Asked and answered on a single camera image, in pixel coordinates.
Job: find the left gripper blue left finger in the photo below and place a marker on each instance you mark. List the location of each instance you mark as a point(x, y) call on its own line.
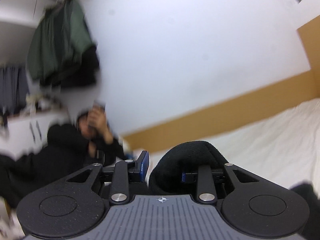
point(139, 168)

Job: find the black fleece garment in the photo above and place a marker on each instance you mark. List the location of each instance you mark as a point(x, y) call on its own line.
point(166, 177)

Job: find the hanging green black clothes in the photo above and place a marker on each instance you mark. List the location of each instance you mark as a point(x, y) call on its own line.
point(62, 52)

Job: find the person in black hoodie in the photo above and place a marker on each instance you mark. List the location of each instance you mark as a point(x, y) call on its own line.
point(69, 148)

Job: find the dark smartphone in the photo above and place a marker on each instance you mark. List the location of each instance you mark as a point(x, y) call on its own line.
point(96, 116)

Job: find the white bed sheet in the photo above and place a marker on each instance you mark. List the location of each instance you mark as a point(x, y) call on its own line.
point(283, 149)

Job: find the shoes on cabinet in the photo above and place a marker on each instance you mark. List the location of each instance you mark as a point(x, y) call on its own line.
point(41, 102)

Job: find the black garment pile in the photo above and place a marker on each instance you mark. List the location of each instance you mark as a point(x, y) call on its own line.
point(312, 227)

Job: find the white cabinet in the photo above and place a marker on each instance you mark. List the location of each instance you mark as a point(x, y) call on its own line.
point(24, 134)

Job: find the wooden headboard panel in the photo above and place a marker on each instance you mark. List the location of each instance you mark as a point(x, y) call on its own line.
point(242, 110)

